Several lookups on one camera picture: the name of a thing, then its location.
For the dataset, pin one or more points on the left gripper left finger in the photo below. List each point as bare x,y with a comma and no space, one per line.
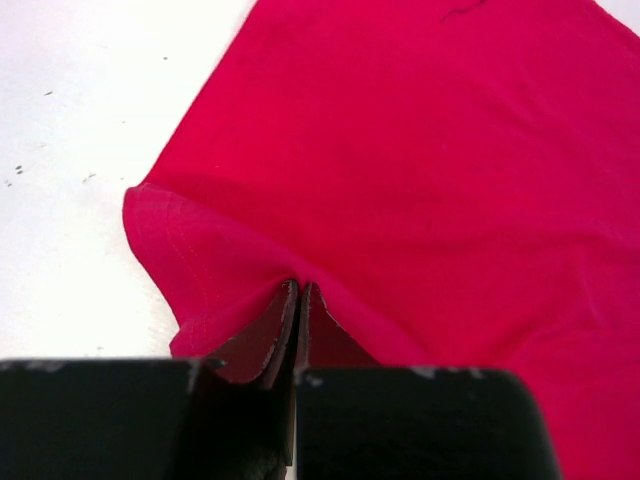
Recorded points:
223,416

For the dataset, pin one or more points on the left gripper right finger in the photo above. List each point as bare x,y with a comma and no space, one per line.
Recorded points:
359,419

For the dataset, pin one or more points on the crimson red t-shirt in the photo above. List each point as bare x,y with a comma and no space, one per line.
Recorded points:
460,178

